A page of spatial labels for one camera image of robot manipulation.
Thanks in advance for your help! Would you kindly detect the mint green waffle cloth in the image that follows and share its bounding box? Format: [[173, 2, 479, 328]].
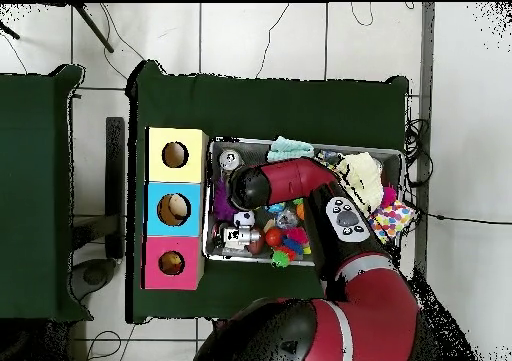
[[266, 135, 316, 163]]

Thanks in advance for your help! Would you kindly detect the multicolour spiky caterpillar toy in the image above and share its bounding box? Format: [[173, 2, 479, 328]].
[[270, 226, 311, 269]]

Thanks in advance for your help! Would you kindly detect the cream waffle cloth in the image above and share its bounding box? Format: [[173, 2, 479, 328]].
[[335, 151, 385, 217]]

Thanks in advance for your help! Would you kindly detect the yellow plush toy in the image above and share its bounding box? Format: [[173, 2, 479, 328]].
[[159, 251, 185, 275]]

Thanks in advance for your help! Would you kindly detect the shallow clear mesh bin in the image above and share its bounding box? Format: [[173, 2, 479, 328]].
[[202, 136, 405, 268]]

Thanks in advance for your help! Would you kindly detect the wooden box with three holes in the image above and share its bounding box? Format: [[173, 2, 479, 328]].
[[142, 126, 210, 291]]

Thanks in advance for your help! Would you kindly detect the small toy soccer ball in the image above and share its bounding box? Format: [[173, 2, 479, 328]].
[[233, 209, 256, 229]]

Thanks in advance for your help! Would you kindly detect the purple spiky ball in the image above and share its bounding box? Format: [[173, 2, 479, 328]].
[[213, 176, 237, 223]]

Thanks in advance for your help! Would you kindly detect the silver drink can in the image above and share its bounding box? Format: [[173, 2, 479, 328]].
[[218, 148, 244, 172]]

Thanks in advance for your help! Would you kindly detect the silver plastic toy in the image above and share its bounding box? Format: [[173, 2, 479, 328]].
[[221, 226, 262, 250]]

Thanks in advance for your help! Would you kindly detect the small red-orange ball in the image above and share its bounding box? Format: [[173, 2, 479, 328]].
[[264, 227, 284, 248]]

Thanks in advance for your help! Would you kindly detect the colourful polka dot cloth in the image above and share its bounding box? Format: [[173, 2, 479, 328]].
[[367, 199, 417, 244]]

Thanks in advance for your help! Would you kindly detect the green cloth side table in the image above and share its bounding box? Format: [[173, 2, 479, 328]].
[[0, 64, 94, 323]]

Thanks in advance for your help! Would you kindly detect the black tripod leg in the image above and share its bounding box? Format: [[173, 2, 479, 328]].
[[72, 3, 116, 54], [0, 19, 21, 41]]

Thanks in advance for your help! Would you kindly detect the coiled black cable bundle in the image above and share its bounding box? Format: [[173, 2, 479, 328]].
[[402, 116, 435, 189]]

